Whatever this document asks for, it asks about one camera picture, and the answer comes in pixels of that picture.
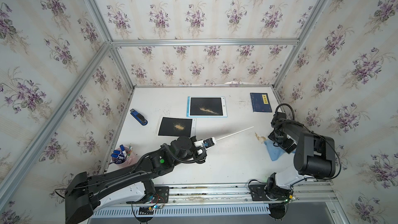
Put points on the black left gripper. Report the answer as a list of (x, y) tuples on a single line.
[(200, 158)]

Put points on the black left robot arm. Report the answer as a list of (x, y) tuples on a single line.
[(85, 193)]

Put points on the light blue cloth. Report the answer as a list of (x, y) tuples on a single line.
[(274, 152)]

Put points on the dark blue book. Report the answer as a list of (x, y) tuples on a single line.
[(260, 103)]

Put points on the aluminium mounting rail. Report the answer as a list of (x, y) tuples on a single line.
[(205, 194)]

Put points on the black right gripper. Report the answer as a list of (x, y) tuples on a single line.
[(285, 145)]

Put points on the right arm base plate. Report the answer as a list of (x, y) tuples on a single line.
[(261, 192)]

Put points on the white vented cable duct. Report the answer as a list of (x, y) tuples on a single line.
[(184, 210)]

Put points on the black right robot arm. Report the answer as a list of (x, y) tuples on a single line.
[(315, 156)]

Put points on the small green circuit board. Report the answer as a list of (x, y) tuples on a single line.
[(149, 210)]

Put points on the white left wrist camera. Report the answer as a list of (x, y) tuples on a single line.
[(207, 143)]

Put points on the pink pen cup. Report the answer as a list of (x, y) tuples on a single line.
[(123, 156)]

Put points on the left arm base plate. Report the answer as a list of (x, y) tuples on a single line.
[(161, 195)]

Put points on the blue framed drawing tablet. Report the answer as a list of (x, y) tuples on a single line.
[(206, 106)]

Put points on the white drawing tablet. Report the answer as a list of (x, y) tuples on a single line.
[(176, 127), (230, 135)]

